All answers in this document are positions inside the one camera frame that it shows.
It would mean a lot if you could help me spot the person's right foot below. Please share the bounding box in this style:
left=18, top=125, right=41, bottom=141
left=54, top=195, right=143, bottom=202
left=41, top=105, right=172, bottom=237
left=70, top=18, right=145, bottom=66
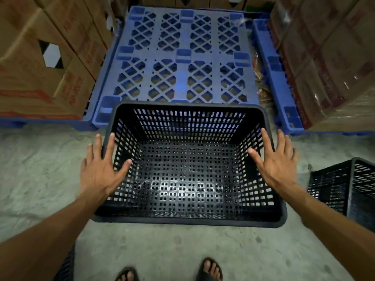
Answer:
left=202, top=260, right=222, bottom=281

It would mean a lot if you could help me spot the brown cardboard box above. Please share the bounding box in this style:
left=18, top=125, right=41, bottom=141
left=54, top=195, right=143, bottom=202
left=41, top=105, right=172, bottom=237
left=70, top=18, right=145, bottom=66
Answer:
left=81, top=0, right=117, bottom=51
left=0, top=0, right=96, bottom=120
left=33, top=0, right=108, bottom=81

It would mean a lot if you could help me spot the empty blue plastic pallet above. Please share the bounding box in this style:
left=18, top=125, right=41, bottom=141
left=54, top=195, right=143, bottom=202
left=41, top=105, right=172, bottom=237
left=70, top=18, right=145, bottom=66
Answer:
left=92, top=5, right=262, bottom=128

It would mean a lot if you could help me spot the plastic-wrapped stack of cardboard boxes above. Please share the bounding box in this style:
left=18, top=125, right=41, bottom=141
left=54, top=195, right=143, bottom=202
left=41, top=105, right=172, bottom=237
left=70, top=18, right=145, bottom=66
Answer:
left=268, top=0, right=375, bottom=132

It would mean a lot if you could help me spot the person's right forearm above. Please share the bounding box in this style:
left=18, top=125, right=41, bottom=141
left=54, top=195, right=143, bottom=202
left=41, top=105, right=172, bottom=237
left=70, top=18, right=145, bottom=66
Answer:
left=277, top=184, right=375, bottom=281

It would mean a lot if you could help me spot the black plastic mesh crate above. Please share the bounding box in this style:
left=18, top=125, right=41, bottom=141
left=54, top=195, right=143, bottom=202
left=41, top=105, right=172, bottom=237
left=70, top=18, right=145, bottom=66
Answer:
left=53, top=243, right=76, bottom=281
left=307, top=157, right=375, bottom=233
left=91, top=101, right=288, bottom=229

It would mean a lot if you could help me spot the person's right hand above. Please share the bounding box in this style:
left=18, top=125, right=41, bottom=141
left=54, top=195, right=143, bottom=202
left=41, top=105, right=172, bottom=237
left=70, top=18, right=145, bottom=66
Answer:
left=247, top=128, right=299, bottom=194

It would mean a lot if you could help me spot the person's left forearm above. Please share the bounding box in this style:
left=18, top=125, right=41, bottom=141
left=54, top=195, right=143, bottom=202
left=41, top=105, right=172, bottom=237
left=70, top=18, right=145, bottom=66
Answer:
left=0, top=191, right=110, bottom=281

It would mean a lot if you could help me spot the black sandal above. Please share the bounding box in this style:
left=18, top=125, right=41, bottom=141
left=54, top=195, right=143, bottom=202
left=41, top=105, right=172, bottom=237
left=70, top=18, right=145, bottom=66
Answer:
left=115, top=266, right=140, bottom=281
left=196, top=257, right=223, bottom=281

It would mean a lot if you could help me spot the orange snack packet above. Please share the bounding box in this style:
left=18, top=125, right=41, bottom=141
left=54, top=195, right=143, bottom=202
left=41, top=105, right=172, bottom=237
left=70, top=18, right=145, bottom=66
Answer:
left=253, top=52, right=265, bottom=83
left=257, top=87, right=275, bottom=104

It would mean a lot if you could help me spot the person's left hand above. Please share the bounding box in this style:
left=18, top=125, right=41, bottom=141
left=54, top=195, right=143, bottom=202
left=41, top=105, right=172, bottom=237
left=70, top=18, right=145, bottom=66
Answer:
left=79, top=133, right=132, bottom=200

